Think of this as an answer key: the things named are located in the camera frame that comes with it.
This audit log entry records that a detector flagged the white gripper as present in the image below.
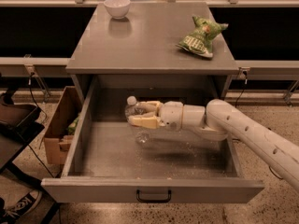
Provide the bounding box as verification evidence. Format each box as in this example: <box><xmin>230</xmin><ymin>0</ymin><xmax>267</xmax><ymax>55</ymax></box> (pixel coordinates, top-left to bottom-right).
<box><xmin>128</xmin><ymin>101</ymin><xmax>183</xmax><ymax>131</ymax></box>

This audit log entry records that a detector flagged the clear plastic water bottle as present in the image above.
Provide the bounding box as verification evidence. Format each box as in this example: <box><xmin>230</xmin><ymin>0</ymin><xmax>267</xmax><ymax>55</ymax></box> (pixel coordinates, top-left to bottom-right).
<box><xmin>124</xmin><ymin>96</ymin><xmax>162</xmax><ymax>145</ymax></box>

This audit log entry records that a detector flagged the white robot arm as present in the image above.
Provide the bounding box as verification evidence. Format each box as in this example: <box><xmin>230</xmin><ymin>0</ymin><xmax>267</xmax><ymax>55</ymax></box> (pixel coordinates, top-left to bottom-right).
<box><xmin>125</xmin><ymin>96</ymin><xmax>299</xmax><ymax>190</ymax></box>

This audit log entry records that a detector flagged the grey cabinet with counter top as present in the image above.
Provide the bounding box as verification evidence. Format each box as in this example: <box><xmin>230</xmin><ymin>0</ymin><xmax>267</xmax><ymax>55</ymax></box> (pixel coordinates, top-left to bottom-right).
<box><xmin>66</xmin><ymin>1</ymin><xmax>238</xmax><ymax>100</ymax></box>

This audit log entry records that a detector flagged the open grey top drawer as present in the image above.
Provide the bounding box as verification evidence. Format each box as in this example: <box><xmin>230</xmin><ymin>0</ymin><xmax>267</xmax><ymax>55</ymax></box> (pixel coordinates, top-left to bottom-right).
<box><xmin>42</xmin><ymin>77</ymin><xmax>264</xmax><ymax>203</ymax></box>

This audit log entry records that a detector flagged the green chip bag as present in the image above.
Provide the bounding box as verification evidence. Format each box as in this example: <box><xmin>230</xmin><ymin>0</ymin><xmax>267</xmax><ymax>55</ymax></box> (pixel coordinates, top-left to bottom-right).
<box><xmin>177</xmin><ymin>16</ymin><xmax>228</xmax><ymax>59</ymax></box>

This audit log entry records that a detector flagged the brown cardboard box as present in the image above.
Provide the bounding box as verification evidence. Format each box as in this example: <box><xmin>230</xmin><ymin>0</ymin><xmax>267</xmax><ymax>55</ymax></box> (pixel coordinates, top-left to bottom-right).
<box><xmin>44</xmin><ymin>86</ymin><xmax>82</xmax><ymax>164</ymax></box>

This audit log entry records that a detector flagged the white ceramic bowl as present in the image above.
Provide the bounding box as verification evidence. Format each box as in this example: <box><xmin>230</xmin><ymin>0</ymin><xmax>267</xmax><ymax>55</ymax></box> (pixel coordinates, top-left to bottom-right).
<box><xmin>104</xmin><ymin>0</ymin><xmax>131</xmax><ymax>19</ymax></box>

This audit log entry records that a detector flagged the black and white sneaker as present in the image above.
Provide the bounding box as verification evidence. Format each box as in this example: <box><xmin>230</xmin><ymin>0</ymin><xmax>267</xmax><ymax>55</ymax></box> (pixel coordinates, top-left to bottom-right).
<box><xmin>0</xmin><ymin>189</ymin><xmax>42</xmax><ymax>224</ymax></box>

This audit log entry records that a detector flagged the black drawer handle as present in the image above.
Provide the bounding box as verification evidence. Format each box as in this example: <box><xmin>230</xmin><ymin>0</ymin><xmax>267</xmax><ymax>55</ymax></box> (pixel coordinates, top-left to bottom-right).
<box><xmin>135</xmin><ymin>189</ymin><xmax>172</xmax><ymax>203</ymax></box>

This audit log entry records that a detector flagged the black cable at left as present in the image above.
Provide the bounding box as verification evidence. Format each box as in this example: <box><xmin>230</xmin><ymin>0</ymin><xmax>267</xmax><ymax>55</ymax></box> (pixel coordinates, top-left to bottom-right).
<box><xmin>27</xmin><ymin>71</ymin><xmax>55</xmax><ymax>178</ymax></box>

